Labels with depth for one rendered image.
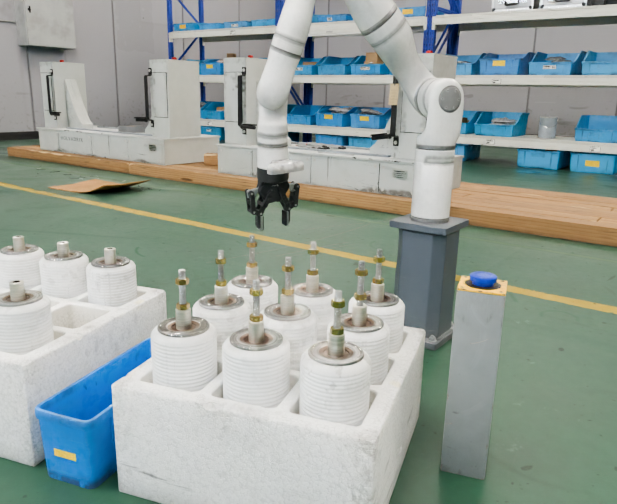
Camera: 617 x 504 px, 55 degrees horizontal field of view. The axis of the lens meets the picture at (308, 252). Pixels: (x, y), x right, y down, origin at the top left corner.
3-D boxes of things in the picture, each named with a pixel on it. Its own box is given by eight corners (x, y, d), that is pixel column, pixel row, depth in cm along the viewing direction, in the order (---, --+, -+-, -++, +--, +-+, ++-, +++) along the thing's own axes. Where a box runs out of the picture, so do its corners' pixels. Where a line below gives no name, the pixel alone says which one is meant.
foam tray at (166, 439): (234, 380, 124) (233, 299, 120) (419, 416, 112) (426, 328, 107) (117, 492, 89) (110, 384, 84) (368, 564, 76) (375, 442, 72)
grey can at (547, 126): (539, 137, 536) (542, 116, 531) (557, 138, 527) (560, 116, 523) (534, 138, 524) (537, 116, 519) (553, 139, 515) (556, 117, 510)
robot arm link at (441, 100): (470, 78, 132) (463, 155, 136) (446, 79, 140) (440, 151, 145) (435, 77, 128) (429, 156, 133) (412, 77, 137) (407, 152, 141)
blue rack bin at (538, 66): (542, 77, 549) (545, 53, 543) (586, 77, 527) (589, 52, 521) (525, 75, 510) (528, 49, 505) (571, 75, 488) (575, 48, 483)
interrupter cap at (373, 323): (351, 338, 85) (351, 333, 85) (325, 320, 92) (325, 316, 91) (393, 329, 89) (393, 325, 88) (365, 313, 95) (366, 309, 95)
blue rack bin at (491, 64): (494, 77, 573) (497, 54, 568) (535, 77, 552) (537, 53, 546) (476, 75, 534) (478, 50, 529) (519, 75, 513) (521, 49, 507)
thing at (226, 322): (199, 387, 107) (196, 292, 102) (252, 386, 107) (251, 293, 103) (191, 415, 97) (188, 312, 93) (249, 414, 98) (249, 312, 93)
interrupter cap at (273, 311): (255, 311, 95) (255, 307, 95) (295, 303, 99) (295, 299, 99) (278, 326, 89) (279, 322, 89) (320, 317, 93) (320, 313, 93)
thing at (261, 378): (288, 434, 93) (289, 327, 88) (288, 471, 83) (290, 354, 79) (227, 434, 92) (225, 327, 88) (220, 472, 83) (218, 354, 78)
